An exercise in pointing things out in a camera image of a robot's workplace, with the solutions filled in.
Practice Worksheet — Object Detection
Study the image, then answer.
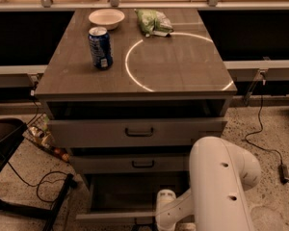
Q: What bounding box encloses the grey drawer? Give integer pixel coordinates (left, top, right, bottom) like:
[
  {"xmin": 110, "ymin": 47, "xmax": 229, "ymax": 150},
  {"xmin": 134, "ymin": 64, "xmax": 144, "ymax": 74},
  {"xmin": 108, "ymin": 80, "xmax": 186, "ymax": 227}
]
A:
[
  {"xmin": 70, "ymin": 154, "xmax": 189, "ymax": 174},
  {"xmin": 48, "ymin": 117, "xmax": 227, "ymax": 148},
  {"xmin": 76, "ymin": 171, "xmax": 189, "ymax": 231}
]

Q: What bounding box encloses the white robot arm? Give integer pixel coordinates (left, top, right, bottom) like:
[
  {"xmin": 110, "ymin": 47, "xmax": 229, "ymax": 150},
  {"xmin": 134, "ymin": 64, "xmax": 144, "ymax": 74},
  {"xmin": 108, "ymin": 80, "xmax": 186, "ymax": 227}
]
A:
[{"xmin": 155, "ymin": 137, "xmax": 261, "ymax": 231}]

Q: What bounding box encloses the blue soda can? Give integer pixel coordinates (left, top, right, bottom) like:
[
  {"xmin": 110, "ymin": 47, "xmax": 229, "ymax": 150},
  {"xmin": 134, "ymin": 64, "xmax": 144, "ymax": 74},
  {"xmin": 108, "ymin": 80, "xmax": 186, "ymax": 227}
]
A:
[{"xmin": 88, "ymin": 26, "xmax": 113, "ymax": 70}]

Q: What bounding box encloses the green chip bag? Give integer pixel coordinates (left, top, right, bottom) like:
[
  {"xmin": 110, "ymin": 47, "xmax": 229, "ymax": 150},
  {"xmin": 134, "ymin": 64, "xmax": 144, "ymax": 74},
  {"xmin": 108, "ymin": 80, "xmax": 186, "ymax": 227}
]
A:
[{"xmin": 134, "ymin": 9, "xmax": 173, "ymax": 38}]

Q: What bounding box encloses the white bowl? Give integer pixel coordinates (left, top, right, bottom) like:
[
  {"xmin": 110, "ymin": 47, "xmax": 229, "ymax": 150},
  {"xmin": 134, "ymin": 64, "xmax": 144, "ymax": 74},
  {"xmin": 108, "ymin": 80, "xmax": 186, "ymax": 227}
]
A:
[{"xmin": 89, "ymin": 9, "xmax": 125, "ymax": 30}]

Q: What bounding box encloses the black chair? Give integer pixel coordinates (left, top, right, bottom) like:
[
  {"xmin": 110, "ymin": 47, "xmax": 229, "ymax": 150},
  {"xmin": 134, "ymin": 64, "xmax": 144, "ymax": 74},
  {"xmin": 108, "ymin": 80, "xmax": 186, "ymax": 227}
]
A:
[{"xmin": 0, "ymin": 118, "xmax": 77, "ymax": 231}]

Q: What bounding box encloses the black floor cable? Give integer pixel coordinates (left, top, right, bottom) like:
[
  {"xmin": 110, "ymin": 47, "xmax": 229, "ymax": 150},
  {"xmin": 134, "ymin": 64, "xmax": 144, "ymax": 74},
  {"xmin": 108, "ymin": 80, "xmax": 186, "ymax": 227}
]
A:
[{"xmin": 7, "ymin": 161, "xmax": 70, "ymax": 204}]

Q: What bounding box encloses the wire basket with items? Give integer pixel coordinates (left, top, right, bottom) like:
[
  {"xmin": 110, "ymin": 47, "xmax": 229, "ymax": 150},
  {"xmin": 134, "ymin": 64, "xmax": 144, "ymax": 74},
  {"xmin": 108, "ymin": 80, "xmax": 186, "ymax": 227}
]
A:
[{"xmin": 25, "ymin": 114, "xmax": 69, "ymax": 163}]

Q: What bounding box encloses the black power adapter cable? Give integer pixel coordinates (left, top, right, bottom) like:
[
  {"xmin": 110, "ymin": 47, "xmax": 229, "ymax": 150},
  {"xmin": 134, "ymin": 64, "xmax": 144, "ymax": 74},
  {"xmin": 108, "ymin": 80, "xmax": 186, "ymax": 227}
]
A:
[{"xmin": 241, "ymin": 94, "xmax": 289, "ymax": 231}]

